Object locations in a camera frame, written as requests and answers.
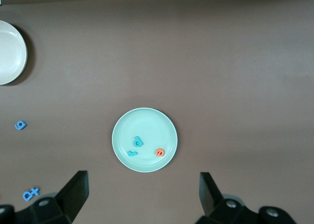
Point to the blue foam letter with cross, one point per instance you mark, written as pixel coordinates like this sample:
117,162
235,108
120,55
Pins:
35,191

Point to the beige plate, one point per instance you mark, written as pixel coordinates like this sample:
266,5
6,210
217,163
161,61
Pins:
9,55

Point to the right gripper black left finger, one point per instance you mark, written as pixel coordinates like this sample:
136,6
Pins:
73,192

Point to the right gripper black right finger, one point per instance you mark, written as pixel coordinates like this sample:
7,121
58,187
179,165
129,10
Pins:
211,194

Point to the teal foam letter d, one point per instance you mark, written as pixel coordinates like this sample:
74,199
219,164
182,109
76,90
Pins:
135,138

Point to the teal foam letter r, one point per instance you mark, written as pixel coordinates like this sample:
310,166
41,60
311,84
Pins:
132,153

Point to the orange foam letter e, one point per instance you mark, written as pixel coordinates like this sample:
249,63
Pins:
162,154

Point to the blue foam letter g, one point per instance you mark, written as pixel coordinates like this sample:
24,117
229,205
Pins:
24,126

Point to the mint green plate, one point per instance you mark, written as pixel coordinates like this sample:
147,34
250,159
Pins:
147,126

